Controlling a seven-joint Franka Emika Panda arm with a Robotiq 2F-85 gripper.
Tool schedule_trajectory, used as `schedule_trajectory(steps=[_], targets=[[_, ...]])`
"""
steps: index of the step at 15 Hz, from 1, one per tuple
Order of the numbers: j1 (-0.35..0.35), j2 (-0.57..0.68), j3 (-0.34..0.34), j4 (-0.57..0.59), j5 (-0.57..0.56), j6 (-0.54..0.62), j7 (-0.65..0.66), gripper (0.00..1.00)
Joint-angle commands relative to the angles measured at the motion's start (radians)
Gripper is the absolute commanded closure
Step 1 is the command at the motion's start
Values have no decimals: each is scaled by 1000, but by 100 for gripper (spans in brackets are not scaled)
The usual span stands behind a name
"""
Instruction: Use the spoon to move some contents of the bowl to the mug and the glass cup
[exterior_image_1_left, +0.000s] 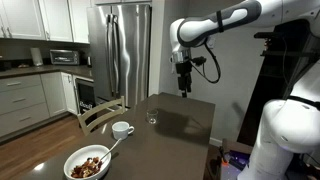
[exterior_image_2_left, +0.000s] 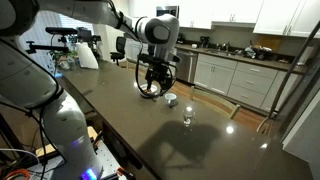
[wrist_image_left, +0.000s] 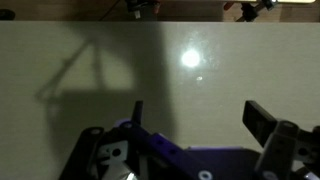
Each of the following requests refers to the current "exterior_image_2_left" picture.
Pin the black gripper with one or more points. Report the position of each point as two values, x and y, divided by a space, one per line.
159 70

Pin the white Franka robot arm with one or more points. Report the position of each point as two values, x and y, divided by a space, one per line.
63 126

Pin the white ceramic mug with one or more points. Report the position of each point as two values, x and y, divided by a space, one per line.
170 99

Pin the clear glass cup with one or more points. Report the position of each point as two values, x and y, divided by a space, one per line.
188 115

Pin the large trail mix heap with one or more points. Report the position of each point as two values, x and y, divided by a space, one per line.
147 90

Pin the stainless steel dishwasher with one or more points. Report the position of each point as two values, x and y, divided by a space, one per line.
186 66

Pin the black office chair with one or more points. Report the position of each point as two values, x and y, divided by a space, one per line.
120 45

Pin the black coffee maker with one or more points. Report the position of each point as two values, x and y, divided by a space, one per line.
204 41

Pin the stainless microwave oven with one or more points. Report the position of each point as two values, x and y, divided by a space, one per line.
166 11

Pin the metal sink faucet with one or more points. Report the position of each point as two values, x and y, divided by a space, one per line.
226 46

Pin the white upper kitchen cabinets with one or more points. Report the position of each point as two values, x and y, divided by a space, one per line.
200 13

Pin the white kitchen cabinets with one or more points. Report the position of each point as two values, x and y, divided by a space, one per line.
246 83
200 13

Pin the light wooden chair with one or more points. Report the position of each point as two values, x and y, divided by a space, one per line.
263 124
235 111

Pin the white lower kitchen cabinets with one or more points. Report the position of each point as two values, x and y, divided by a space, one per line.
246 83

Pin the green potted plant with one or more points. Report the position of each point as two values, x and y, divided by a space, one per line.
63 58

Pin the pile of dishes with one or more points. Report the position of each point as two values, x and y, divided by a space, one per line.
256 52

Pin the white window blinds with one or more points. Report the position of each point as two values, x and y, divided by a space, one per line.
71 21

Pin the wooden cutting board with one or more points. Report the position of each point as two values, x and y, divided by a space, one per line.
270 42

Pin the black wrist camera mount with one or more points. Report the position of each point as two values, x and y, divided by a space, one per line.
156 59

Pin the white perforated base plate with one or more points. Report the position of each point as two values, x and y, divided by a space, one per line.
106 160

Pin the black camera on stand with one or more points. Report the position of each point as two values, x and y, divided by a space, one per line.
61 30

